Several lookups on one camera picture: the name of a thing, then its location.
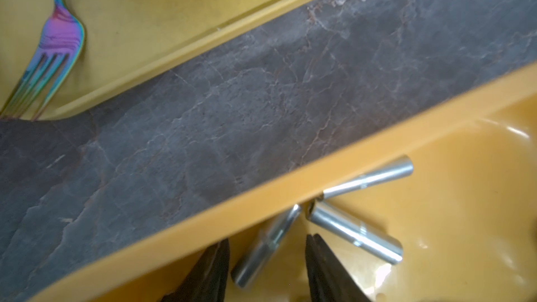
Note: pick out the iridescent rainbow fork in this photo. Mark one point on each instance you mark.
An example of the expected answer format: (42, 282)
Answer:
(60, 45)

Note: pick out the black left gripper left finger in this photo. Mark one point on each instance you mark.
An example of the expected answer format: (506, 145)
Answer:
(207, 281)

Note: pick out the chrome socket slim angled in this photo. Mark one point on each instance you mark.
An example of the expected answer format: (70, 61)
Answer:
(394, 170)

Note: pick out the yellow plastic tray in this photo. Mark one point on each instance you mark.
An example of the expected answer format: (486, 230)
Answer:
(129, 42)

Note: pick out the chrome socket slim upper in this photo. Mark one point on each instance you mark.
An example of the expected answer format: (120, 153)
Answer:
(355, 231)

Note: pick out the yellow plastic storage box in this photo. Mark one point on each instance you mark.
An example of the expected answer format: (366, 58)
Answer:
(466, 217)

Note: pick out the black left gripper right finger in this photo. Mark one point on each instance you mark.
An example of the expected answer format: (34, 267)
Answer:
(328, 279)

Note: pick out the thin chrome socket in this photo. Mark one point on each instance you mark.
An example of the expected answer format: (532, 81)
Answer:
(268, 240)

